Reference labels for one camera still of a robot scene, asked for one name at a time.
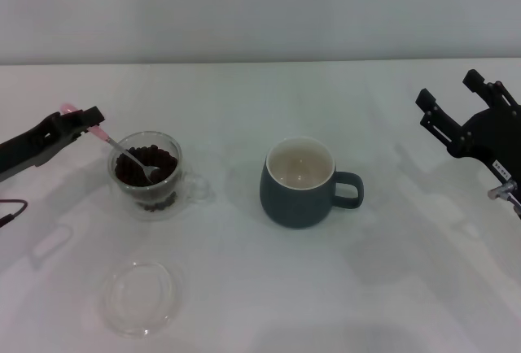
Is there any dark teal ceramic mug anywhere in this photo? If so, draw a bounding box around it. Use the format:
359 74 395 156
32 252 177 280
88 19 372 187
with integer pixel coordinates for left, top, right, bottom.
259 136 365 231

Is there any heap of coffee beans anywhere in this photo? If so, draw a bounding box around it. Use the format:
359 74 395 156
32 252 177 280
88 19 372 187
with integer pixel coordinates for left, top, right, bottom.
114 146 179 212

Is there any pink-handled metal spoon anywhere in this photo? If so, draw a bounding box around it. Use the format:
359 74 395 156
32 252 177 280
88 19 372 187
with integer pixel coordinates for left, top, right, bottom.
59 102 163 185

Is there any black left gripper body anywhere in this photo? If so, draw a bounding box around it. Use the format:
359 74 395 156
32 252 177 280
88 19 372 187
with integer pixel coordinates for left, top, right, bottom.
0 111 82 184

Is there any clear glass saucer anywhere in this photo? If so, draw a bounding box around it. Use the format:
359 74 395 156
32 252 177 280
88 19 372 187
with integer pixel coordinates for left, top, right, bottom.
101 261 182 338

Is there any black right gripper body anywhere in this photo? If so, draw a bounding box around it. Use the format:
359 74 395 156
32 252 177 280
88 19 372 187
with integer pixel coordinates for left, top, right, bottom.
447 105 521 194

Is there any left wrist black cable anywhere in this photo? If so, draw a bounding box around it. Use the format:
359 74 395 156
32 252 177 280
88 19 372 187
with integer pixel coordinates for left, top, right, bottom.
0 198 29 231

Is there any double-wall glass cup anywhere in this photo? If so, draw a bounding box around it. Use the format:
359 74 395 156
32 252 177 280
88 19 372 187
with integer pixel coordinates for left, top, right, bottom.
106 131 211 222

